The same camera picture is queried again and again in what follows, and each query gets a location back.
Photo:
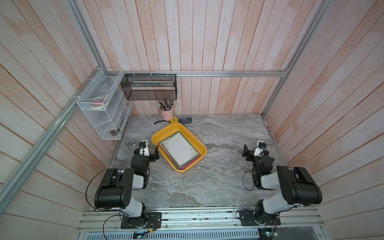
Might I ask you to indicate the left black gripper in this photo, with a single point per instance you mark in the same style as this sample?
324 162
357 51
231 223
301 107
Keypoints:
151 155

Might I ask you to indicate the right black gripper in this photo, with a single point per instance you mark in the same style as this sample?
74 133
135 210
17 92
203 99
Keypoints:
246 152

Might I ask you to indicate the yellow plastic storage tray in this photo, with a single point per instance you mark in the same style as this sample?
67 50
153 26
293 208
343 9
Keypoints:
170 130

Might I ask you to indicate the green bordered stationery paper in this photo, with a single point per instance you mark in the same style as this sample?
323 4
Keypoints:
179 148

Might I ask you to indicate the red bordered stationery paper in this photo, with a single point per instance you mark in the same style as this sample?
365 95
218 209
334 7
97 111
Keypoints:
174 163

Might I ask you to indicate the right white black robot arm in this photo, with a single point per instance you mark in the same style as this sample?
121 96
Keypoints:
295 188

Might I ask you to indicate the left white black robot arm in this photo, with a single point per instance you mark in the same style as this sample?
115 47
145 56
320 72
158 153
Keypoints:
115 190

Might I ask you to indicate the pink pencil cup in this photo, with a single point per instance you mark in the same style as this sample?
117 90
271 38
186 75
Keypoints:
167 115

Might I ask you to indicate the yellow tape measure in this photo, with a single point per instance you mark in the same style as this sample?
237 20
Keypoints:
174 120

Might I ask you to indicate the pencils bundle in cup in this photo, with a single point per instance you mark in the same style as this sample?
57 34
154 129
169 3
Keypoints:
165 104

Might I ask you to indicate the tape roll on shelf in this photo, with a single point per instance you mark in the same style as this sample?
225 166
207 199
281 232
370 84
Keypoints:
99 102

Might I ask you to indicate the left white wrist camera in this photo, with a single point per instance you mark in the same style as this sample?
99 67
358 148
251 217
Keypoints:
144 147

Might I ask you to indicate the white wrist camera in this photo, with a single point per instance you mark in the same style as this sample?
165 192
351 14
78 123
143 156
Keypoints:
260 149
144 147

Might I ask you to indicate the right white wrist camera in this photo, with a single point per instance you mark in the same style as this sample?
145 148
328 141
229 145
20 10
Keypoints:
260 149

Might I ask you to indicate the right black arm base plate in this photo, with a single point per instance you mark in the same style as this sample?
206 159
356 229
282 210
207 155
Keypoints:
254 218

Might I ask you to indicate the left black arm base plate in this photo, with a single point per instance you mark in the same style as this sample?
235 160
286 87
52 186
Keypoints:
150 220

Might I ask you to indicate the white wire shelf rack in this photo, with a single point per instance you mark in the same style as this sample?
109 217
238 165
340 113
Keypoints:
110 122

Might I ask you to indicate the black mesh wall basket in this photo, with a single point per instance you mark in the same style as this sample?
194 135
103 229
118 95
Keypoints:
149 87

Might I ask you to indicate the aluminium front rail frame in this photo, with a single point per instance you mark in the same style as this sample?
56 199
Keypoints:
204 223

